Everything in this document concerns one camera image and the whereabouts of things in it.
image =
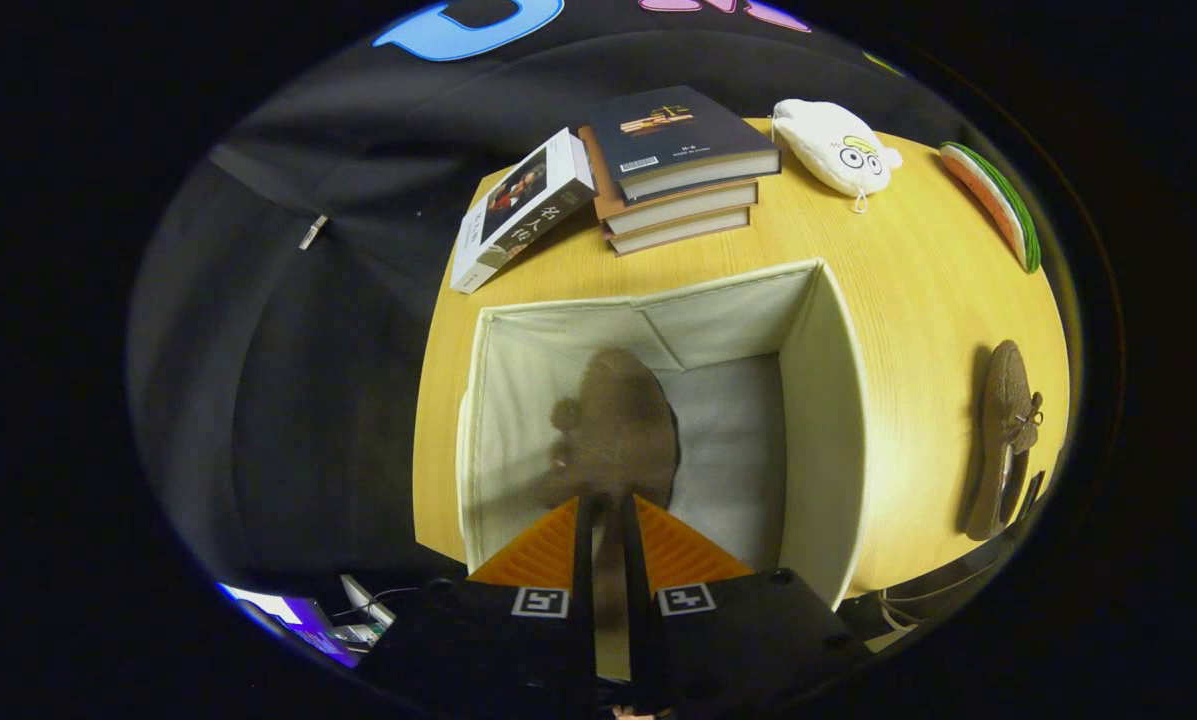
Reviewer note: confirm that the cream fabric storage box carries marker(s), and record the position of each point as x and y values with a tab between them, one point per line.
728	440

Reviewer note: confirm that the brown cover book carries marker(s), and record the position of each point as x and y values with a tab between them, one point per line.
688	205

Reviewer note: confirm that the white book with portrait cover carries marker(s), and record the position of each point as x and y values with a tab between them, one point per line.
518	215

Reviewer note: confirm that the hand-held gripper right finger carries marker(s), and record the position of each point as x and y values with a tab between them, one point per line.
738	640

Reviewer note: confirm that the watermelon slice plush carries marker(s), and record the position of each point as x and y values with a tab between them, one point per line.
1003	205

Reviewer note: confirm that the thin brown-edged book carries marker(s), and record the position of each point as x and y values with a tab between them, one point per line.
683	232

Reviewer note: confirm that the brown fuzzy shoe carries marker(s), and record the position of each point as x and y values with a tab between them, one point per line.
1003	420
618	430

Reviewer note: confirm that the black backdrop cloth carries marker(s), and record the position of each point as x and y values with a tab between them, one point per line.
308	400

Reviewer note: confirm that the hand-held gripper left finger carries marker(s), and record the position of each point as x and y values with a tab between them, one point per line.
498	640

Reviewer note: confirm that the silver metal clip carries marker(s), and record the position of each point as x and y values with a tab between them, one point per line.
312	232

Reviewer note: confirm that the dark cover book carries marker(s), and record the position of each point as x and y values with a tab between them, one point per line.
678	135

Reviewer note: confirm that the white office desk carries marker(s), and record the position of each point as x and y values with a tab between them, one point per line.
368	603

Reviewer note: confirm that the white plush pouch with eyes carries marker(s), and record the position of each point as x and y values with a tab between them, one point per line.
833	145

